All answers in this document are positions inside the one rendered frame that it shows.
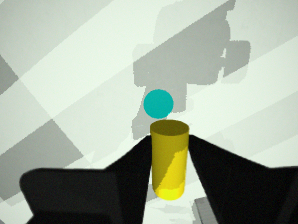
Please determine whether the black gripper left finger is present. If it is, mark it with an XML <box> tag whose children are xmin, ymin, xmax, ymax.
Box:
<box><xmin>19</xmin><ymin>135</ymin><xmax>152</xmax><ymax>224</ymax></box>

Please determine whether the yellow tall cylinder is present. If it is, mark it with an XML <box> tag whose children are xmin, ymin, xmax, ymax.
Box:
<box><xmin>150</xmin><ymin>119</ymin><xmax>190</xmax><ymax>200</ymax></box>

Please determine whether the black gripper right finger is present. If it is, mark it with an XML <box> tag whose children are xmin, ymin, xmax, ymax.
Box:
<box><xmin>188</xmin><ymin>135</ymin><xmax>298</xmax><ymax>224</ymax></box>

